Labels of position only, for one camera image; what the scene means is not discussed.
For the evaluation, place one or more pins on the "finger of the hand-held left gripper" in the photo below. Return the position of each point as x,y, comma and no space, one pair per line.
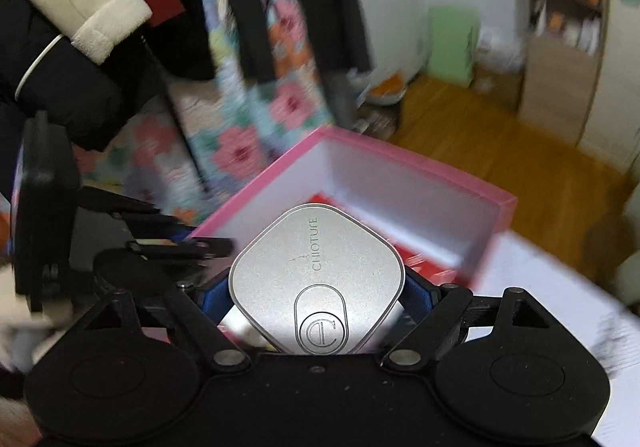
190,249
135,217

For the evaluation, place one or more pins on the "red patterned box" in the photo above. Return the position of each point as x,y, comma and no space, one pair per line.
425,263

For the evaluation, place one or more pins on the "dark hanging clothes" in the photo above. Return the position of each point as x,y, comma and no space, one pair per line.
345,2

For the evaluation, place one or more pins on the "floral quilt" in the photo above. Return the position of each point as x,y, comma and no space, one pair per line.
240,147

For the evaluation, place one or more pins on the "pink cardboard box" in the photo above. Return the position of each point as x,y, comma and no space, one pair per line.
400,197

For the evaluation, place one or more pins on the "black hanging jacket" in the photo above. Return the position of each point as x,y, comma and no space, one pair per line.
65,92

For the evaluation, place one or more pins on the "square rounded compact case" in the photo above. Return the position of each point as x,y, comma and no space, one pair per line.
320,277

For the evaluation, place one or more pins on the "white plastic packages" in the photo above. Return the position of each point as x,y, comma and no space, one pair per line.
500,47

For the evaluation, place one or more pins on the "assorted toiletry bottles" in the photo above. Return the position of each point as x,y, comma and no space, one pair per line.
565,2

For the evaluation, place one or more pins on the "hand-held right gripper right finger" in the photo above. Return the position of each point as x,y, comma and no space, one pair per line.
415,284

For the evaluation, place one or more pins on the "brown cardboard box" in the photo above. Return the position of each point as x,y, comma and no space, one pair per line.
495,82

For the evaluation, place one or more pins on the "wooden shelf cabinet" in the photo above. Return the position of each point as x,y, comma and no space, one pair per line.
560,87

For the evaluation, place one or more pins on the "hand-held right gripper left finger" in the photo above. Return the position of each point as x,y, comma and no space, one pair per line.
220,291

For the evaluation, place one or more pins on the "light wooden wardrobe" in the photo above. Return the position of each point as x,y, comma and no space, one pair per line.
617,77

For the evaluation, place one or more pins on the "white quilted table cover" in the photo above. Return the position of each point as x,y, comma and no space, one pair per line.
550,272

